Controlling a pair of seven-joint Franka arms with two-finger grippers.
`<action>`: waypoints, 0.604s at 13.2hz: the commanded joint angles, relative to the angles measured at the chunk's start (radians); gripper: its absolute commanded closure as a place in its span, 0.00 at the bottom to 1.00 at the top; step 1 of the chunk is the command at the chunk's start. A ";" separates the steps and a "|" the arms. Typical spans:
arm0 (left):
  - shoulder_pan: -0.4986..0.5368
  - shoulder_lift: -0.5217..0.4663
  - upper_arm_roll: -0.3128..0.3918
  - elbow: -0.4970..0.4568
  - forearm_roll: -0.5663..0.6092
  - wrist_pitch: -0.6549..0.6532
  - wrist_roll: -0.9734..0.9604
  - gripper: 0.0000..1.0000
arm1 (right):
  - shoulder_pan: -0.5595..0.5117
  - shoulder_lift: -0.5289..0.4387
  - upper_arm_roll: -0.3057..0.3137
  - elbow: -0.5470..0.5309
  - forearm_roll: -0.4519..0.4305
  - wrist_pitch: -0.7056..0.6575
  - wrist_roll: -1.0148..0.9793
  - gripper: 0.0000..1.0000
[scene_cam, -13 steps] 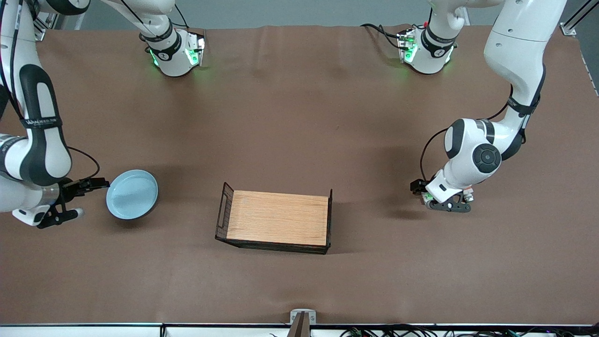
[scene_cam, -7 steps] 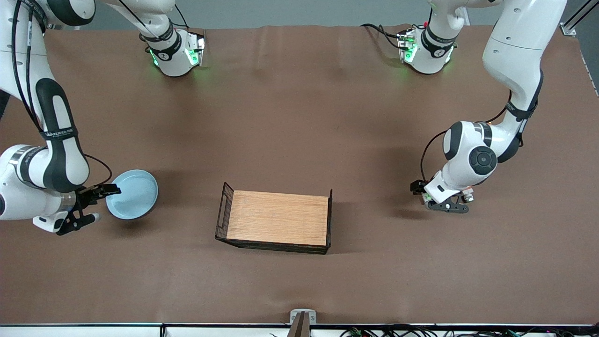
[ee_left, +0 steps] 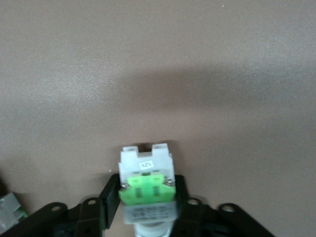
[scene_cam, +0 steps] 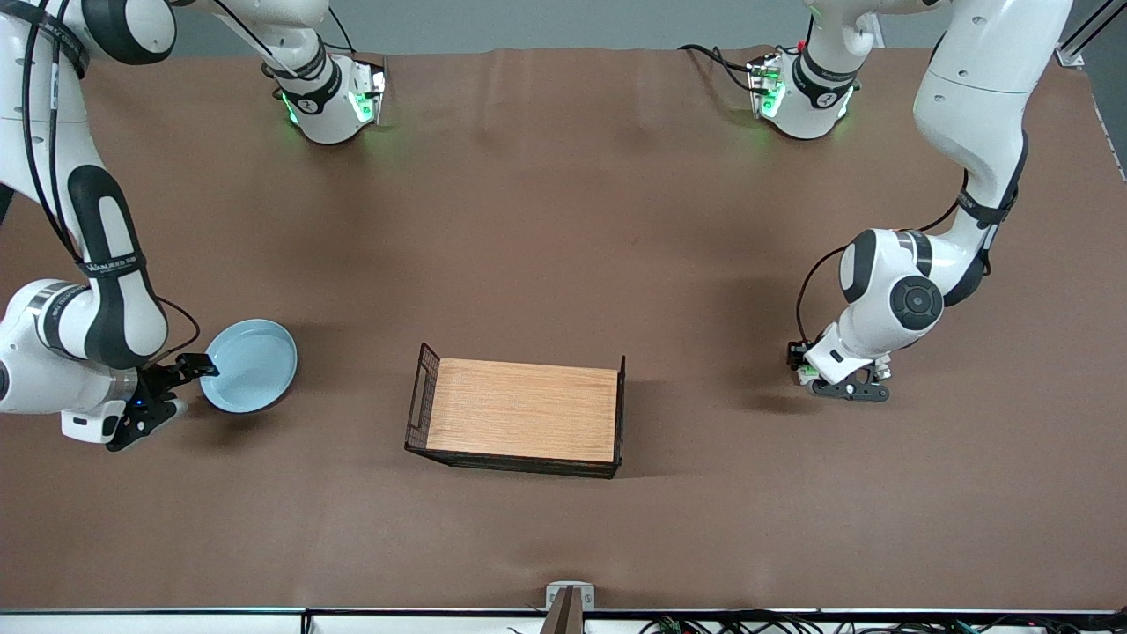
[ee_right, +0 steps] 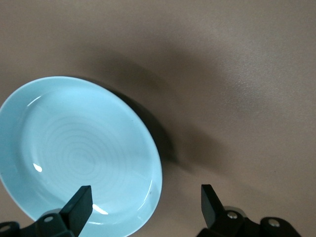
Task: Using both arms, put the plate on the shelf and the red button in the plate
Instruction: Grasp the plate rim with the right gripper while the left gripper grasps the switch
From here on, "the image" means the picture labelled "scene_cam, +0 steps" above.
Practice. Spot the light blue round plate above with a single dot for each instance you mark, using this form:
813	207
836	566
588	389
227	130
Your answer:
251	365

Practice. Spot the aluminium camera post with bracket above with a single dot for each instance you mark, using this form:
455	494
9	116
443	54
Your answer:
570	608

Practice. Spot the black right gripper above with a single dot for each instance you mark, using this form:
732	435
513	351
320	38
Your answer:
161	379

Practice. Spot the grey table edge rail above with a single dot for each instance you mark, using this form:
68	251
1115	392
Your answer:
176	611

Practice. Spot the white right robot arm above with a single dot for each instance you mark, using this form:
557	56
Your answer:
26	370

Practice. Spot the aluminium frame strut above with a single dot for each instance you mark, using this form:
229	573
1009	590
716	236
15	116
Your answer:
1087	31

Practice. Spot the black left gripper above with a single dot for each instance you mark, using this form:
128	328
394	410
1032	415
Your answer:
798	355

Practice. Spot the brown table cover sheet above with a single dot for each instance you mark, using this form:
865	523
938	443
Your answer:
616	220

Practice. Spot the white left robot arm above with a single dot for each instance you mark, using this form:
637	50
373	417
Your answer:
977	97

